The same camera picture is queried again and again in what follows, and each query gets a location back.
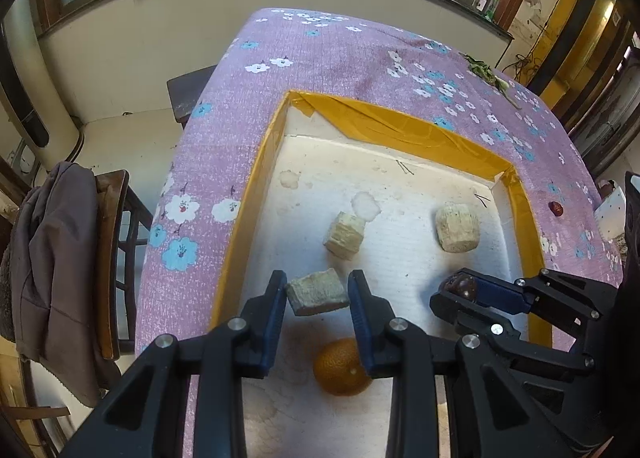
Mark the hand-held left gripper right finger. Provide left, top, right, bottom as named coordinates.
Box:
left=347, top=269, right=572, bottom=458

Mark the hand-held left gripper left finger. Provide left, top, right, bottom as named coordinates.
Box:
left=60, top=269, right=289, bottom=458

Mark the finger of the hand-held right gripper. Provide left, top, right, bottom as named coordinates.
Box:
left=452, top=309, right=601, bottom=385
left=430, top=267, right=622, bottom=341

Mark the pale sugarcane chunk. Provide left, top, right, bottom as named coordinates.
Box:
left=286, top=268, right=351, bottom=316
left=323, top=211, right=366, bottom=260
left=434, top=204, right=481, bottom=253

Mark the yellow tray with white foam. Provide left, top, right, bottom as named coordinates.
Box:
left=207, top=90, right=553, bottom=458

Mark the orange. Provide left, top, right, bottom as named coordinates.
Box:
left=313, top=338, right=373, bottom=396

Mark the white peeled fruit piece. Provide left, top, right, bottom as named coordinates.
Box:
left=351, top=192, right=381, bottom=223

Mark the white dotted cup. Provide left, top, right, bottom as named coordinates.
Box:
left=595, top=182, right=628, bottom=241

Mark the wooden chair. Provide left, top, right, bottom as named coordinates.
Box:
left=92, top=170, right=153, bottom=361

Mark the dark wooden cabinet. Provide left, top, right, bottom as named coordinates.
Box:
left=570, top=72, right=640, bottom=179

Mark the green leafy sprig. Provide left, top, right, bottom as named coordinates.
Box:
left=462, top=52, right=523, bottom=111

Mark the grey jacket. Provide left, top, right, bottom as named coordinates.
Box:
left=0, top=161, right=123, bottom=409

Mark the dark wooden stool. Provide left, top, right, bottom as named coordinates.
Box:
left=166, top=64, right=218, bottom=131

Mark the purple floral tablecloth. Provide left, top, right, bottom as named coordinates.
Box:
left=135, top=8, right=626, bottom=458

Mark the white standing air conditioner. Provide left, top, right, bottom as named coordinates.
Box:
left=0, top=0, right=83, bottom=163

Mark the yellow door frame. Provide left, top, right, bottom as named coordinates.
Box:
left=537, top=0, right=640, bottom=129

